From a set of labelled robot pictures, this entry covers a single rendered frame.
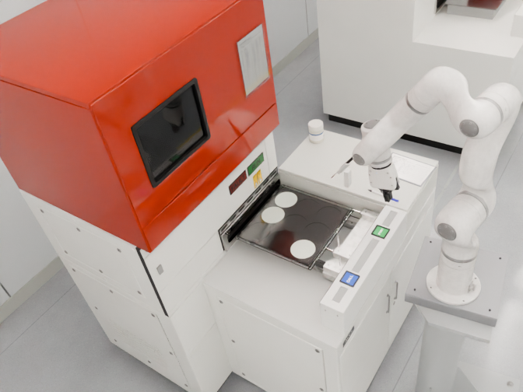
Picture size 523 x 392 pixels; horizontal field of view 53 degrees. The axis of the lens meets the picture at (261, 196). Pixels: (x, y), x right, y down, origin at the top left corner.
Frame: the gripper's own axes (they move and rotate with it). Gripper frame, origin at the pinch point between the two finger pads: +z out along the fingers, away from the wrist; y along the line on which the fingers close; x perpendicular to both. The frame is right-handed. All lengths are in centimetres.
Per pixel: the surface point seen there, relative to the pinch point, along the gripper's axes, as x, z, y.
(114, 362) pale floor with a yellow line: -77, 84, -143
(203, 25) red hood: -22, -79, -38
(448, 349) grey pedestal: -16, 63, 22
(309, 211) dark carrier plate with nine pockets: -2.0, 13.9, -38.3
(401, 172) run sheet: 30.7, 12.9, -9.6
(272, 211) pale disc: -9, 11, -52
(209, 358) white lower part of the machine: -60, 62, -73
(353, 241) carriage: -7.6, 20.8, -15.3
